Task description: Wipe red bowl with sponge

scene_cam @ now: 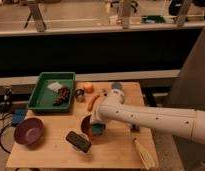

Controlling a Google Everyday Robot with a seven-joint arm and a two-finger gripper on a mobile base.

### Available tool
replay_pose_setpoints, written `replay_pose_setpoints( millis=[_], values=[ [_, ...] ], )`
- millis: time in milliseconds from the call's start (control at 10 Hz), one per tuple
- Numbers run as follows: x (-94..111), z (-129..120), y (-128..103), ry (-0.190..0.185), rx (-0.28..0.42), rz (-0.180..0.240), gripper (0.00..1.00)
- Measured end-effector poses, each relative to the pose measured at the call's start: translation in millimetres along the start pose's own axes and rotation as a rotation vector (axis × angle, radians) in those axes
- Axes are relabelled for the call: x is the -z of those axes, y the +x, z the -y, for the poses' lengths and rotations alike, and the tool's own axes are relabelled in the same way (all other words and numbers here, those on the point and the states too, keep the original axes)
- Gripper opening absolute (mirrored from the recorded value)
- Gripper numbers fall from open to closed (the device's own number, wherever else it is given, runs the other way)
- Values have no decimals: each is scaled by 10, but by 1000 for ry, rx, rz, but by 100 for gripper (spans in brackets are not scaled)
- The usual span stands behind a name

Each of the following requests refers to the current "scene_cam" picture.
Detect black cables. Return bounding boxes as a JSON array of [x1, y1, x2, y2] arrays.
[[0, 99, 17, 154]]

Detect black rectangular block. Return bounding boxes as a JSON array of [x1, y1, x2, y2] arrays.
[[66, 131, 91, 153]]

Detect purple bowl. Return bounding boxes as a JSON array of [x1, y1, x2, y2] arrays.
[[14, 118, 44, 145]]

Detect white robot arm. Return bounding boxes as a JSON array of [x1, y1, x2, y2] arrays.
[[91, 82, 205, 145]]

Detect white cloth in tray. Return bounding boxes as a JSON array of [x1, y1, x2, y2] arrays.
[[48, 82, 62, 92]]

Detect teal sponge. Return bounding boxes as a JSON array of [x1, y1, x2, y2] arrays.
[[91, 124, 105, 136]]

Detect brown grape bunch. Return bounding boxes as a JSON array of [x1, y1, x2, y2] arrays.
[[53, 87, 70, 106]]

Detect orange round fruit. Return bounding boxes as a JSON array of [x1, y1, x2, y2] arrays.
[[83, 82, 93, 93]]

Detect blue box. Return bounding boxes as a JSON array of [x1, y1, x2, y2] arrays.
[[11, 108, 27, 126]]

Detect yellow corn cob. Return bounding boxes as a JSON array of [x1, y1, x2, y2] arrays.
[[133, 138, 156, 170]]

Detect red bowl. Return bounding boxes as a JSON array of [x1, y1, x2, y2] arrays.
[[81, 115, 103, 140]]

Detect green plastic tray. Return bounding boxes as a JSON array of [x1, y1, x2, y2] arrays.
[[27, 72, 75, 113]]

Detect orange carrot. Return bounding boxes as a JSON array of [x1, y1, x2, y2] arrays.
[[87, 95, 100, 111]]

